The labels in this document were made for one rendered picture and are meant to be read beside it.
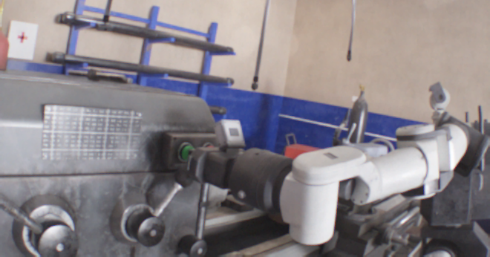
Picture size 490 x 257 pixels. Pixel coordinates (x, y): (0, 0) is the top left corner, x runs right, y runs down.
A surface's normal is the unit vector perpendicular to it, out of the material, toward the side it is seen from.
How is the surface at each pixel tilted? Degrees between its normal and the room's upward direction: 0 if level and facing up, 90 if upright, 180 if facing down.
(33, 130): 90
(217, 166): 90
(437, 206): 98
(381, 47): 90
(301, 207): 105
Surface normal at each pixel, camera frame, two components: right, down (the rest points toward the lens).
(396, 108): -0.65, -0.04
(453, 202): -0.43, 0.14
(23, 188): 0.74, 0.17
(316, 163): -0.03, -0.96
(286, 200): -0.67, 0.22
